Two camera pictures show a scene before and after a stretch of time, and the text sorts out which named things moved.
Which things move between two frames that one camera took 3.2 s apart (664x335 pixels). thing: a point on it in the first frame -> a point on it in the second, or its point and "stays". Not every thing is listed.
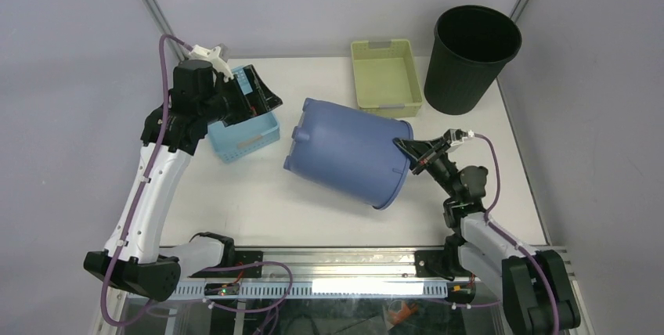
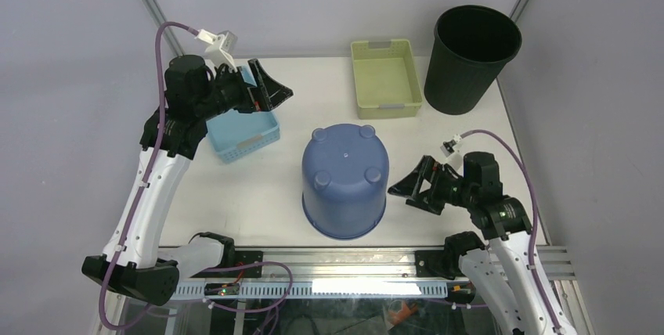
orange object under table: x=402 y=315 stays
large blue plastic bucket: x=350 y=152 -> x=344 y=178
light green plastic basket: x=386 y=77 stays
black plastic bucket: x=471 y=45 stays
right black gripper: x=418 y=151 -> x=427 y=170
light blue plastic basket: x=233 y=141 stays
